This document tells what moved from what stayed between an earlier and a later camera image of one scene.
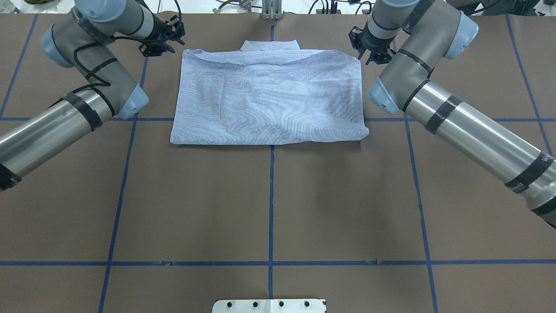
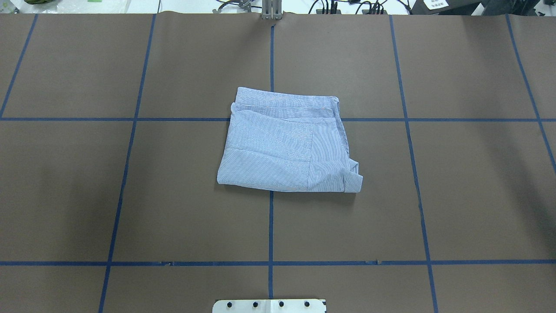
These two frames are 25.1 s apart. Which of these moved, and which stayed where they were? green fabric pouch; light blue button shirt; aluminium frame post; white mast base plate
Moved: light blue button shirt
Stayed: white mast base plate; green fabric pouch; aluminium frame post
